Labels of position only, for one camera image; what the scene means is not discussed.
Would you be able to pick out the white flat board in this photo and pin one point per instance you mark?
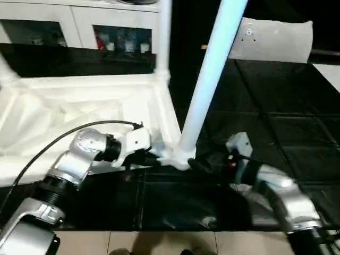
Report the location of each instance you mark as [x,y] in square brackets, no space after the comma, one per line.
[328,77]

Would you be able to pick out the white cabinet with glass doors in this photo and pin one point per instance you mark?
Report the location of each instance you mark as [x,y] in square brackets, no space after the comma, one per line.
[79,16]

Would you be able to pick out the white jar with blue print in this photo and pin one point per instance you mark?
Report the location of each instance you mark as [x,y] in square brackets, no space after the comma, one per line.
[128,45]

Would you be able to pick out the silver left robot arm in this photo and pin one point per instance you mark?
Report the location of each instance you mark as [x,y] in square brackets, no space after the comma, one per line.
[77,159]

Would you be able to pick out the red bottle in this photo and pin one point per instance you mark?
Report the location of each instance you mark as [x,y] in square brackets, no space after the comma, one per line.
[98,40]

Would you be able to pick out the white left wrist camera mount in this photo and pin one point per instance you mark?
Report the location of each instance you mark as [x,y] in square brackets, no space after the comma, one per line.
[135,140]

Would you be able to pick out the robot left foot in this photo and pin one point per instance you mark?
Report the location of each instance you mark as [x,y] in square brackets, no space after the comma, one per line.
[120,251]

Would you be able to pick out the black padded work mat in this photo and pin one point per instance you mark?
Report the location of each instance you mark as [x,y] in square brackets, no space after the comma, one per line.
[279,106]

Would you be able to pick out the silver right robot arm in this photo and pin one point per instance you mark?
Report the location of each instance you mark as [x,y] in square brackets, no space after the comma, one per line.
[284,191]

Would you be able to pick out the small white jar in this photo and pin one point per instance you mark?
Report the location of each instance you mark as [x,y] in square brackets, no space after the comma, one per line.
[110,46]
[144,47]

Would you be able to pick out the grey black helmet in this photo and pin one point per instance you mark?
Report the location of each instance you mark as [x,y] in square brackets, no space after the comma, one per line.
[138,1]

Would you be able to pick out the white plastic table leg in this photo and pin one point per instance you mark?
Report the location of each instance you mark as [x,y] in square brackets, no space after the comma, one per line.
[5,69]
[210,66]
[163,40]

